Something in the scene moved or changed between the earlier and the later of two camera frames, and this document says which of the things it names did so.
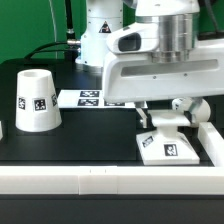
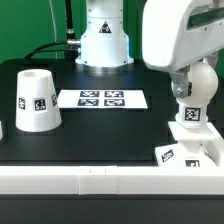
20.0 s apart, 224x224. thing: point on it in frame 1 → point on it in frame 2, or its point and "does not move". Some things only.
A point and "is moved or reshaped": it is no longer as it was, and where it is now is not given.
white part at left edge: x=1 y=131 does not move
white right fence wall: x=213 y=142 does not move
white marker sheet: x=92 y=99 does not move
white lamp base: x=167 y=146 → x=188 y=151
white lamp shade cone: x=37 y=101 does not move
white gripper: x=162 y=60 → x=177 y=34
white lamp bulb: x=198 y=107 is moved or reshaped
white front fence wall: x=112 y=179 does not move
